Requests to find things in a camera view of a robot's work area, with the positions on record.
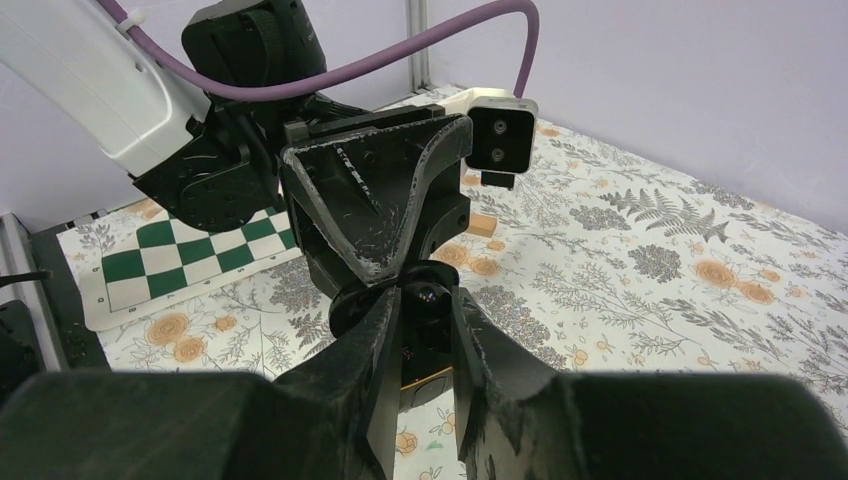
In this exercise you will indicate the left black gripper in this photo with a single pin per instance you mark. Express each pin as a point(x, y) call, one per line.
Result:
point(397, 225)

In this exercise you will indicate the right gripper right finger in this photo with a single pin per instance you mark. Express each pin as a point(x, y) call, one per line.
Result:
point(512, 416)

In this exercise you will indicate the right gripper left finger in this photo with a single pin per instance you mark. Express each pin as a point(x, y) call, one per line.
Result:
point(335, 415)

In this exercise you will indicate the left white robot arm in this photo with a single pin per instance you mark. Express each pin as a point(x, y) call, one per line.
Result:
point(69, 52)

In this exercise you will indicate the small wooden block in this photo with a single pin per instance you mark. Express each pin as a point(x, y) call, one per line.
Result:
point(482, 225)

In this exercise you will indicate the floral patterned table mat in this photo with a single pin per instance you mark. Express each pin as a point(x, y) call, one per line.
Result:
point(600, 260)

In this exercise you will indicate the green white checkered mat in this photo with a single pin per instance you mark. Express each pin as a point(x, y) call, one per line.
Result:
point(140, 260)

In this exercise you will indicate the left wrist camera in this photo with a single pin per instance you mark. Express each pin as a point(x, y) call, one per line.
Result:
point(504, 128)

